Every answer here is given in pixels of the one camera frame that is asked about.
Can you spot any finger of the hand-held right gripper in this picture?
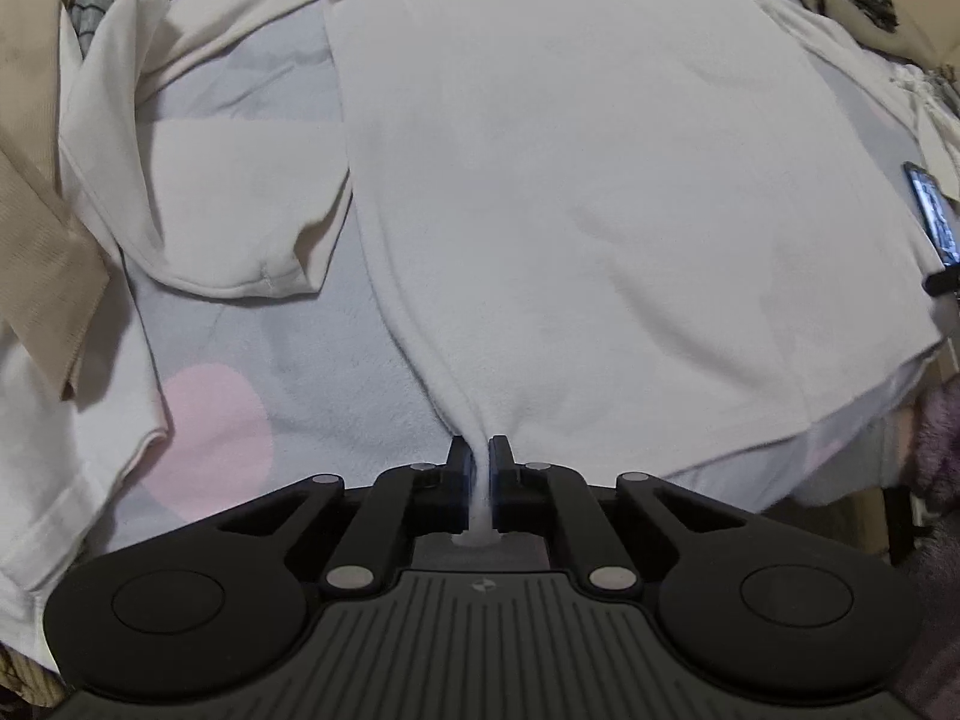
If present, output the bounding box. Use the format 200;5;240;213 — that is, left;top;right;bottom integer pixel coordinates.
902;160;960;298

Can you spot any tan cloth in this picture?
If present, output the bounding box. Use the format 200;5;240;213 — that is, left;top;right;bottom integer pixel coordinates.
739;0;960;70

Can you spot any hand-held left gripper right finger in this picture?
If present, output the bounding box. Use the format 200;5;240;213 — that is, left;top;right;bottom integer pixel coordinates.
487;436;747;599

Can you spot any person's purple fuzzy clothing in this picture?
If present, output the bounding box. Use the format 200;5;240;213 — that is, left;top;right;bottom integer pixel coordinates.
892;381;960;720

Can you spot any white cotton garment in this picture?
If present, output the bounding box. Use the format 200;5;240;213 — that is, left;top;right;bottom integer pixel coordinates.
0;270;179;662

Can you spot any polka dot bed sheet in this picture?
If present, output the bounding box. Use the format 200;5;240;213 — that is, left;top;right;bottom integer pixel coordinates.
75;7;925;565

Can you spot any cream t-shirt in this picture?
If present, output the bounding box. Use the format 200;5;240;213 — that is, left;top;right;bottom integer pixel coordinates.
58;0;370;303

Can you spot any beige cloth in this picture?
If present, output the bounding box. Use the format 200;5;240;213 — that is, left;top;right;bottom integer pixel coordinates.
0;0;115;404

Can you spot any cream drawstring garment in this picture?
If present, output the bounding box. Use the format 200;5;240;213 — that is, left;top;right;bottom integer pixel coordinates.
757;0;960;203

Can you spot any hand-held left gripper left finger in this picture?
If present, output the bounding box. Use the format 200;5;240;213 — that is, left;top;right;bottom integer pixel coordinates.
217;436;479;599

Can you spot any white sweatshirt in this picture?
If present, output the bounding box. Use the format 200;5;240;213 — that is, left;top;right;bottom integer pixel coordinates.
326;0;947;550

